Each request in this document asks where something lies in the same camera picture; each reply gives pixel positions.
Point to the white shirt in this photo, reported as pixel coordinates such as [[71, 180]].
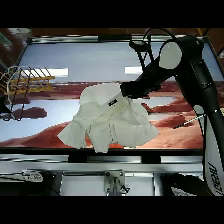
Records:
[[110, 123]]

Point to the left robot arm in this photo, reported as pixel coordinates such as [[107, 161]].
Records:
[[31, 176]]

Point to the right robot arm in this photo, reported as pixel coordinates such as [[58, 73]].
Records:
[[196, 80]]

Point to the silver frame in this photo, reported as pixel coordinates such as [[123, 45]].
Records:
[[100, 166]]

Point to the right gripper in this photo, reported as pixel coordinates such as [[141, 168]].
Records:
[[136, 88]]

